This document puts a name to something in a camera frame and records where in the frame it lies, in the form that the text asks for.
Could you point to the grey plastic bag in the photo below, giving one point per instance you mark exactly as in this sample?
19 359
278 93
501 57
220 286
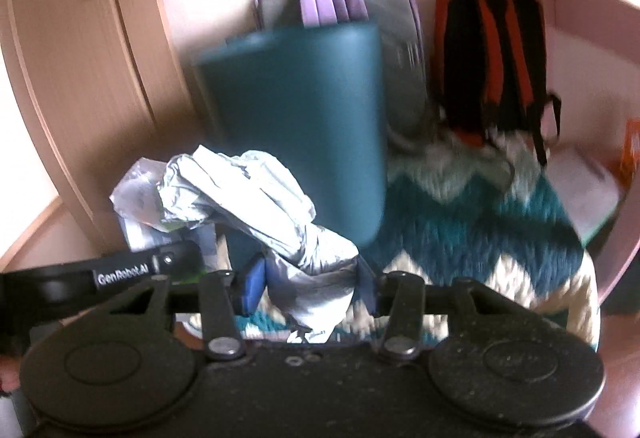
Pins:
280 218

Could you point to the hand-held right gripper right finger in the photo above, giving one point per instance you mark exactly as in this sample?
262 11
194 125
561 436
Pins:
367 290

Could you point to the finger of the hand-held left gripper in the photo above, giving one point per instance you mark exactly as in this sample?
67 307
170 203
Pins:
180 259

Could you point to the wooden wardrobe door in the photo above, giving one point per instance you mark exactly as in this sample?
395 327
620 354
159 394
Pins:
75 93

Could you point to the black orange backpack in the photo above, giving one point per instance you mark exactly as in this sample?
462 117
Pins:
490 58

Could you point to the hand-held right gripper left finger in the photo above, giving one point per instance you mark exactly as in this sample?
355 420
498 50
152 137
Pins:
252 285

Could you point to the purple grey backpack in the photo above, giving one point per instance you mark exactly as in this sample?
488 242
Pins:
385 18

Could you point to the orange snack bag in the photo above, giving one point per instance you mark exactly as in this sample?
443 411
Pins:
631 153

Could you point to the teal white zigzag quilt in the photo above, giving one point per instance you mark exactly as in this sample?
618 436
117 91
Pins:
475 228

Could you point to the white paper sheet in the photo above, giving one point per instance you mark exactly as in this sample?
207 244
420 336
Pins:
585 188

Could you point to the large teal plastic bin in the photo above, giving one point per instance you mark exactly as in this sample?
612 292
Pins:
300 128

